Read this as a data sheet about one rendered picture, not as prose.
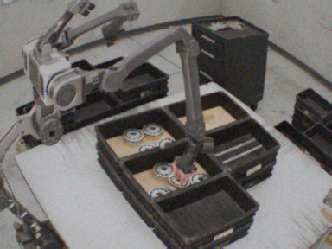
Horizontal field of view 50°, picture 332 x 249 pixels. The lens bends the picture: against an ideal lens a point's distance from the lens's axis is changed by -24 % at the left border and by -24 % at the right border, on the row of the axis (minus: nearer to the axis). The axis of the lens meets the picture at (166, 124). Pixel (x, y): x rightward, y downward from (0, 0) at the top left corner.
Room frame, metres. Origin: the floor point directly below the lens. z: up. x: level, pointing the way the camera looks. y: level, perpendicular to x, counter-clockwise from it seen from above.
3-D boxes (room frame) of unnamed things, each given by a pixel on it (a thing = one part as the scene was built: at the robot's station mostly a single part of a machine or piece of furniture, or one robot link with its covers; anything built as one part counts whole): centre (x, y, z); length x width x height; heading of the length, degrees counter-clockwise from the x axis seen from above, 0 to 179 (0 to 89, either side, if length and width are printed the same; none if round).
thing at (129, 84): (2.96, 0.24, 0.37); 0.40 x 0.30 x 0.45; 128
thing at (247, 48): (3.51, -0.54, 0.45); 0.60 x 0.45 x 0.90; 128
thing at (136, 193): (1.56, -0.04, 0.87); 0.40 x 0.30 x 0.11; 122
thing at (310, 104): (2.85, -1.32, 0.37); 0.40 x 0.30 x 0.45; 38
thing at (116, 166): (1.81, 0.12, 0.87); 0.40 x 0.30 x 0.11; 122
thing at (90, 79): (1.39, 0.30, 1.45); 0.09 x 0.08 x 0.12; 38
